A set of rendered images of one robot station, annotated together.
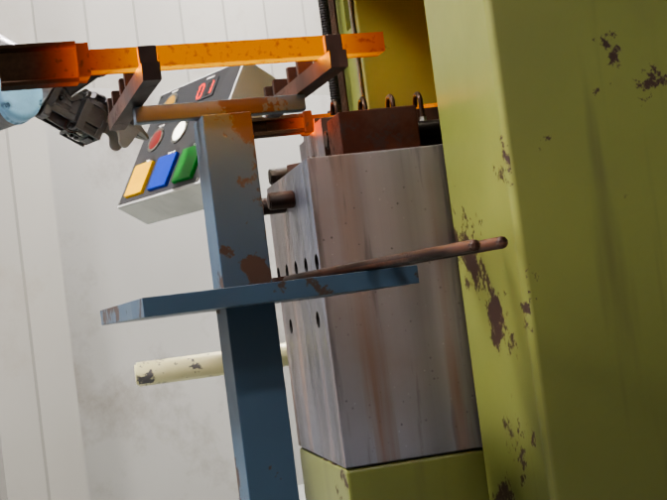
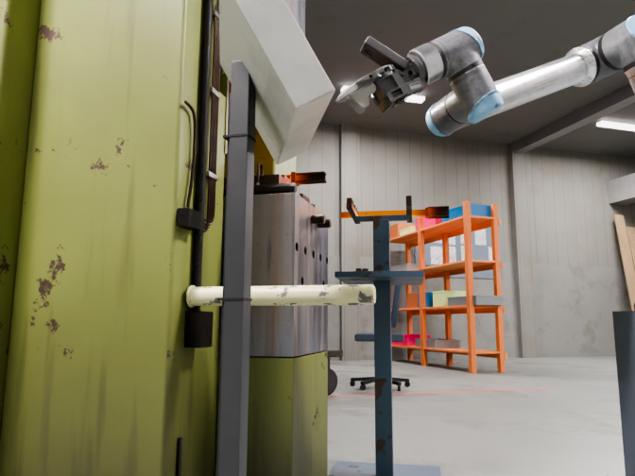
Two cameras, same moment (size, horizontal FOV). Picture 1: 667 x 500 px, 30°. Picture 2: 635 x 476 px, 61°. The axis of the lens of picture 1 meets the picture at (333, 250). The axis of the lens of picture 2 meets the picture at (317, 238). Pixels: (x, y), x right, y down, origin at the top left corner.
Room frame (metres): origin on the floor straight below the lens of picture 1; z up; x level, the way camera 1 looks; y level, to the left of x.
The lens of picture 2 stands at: (3.39, 0.81, 0.56)
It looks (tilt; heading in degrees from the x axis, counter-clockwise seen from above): 9 degrees up; 207
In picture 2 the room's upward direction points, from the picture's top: straight up
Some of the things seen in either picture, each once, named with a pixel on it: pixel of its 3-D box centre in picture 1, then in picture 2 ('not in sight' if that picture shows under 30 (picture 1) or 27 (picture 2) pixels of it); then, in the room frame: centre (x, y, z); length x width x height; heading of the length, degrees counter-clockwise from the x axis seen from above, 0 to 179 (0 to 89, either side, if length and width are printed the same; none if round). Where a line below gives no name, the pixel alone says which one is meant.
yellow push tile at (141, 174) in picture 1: (141, 180); not in sight; (2.55, 0.37, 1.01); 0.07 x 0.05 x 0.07; 37
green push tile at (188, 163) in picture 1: (190, 164); not in sight; (2.39, 0.25, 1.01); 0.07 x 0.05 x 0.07; 37
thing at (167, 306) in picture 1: (243, 298); (382, 279); (1.50, 0.11, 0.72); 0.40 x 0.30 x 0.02; 17
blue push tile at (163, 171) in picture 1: (165, 173); not in sight; (2.47, 0.31, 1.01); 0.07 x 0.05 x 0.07; 37
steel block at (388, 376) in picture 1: (470, 293); (228, 280); (2.01, -0.21, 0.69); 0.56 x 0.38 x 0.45; 102
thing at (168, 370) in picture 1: (253, 358); (279, 295); (2.34, 0.18, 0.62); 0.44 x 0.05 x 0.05; 102
